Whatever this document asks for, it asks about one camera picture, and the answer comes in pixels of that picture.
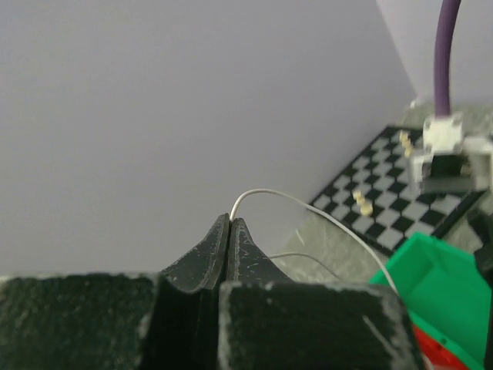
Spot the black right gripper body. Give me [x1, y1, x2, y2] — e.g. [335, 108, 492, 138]
[468, 207, 492, 285]

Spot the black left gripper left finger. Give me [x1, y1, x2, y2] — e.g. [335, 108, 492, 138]
[1, 214, 230, 369]

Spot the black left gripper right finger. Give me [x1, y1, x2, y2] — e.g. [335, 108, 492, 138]
[219, 218, 424, 369]

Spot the white cable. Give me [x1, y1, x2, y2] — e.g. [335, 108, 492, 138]
[230, 187, 401, 298]

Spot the right green plastic bin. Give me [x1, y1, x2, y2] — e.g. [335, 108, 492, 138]
[386, 234, 492, 369]

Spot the black and white chessboard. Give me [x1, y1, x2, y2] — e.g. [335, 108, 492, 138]
[311, 125, 483, 256]

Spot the right cream chess piece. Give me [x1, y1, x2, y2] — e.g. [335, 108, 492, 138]
[399, 130, 414, 158]

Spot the cream chess piece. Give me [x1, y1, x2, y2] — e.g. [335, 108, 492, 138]
[353, 190, 374, 217]
[399, 130, 414, 158]

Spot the left cream chess piece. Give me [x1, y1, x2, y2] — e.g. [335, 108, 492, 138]
[353, 190, 374, 217]

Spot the red plastic bin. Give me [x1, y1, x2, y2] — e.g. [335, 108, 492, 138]
[413, 325, 468, 370]

